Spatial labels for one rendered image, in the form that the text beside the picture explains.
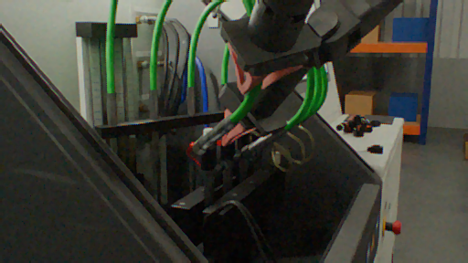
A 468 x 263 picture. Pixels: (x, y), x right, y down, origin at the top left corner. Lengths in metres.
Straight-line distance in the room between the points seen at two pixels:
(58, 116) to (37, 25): 0.40
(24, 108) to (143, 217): 0.17
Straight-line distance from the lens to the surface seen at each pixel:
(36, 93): 0.50
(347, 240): 0.75
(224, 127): 0.62
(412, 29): 6.03
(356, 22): 0.66
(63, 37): 0.90
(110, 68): 0.86
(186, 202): 0.81
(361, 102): 6.15
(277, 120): 0.71
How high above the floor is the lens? 1.26
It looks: 11 degrees down
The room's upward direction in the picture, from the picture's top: straight up
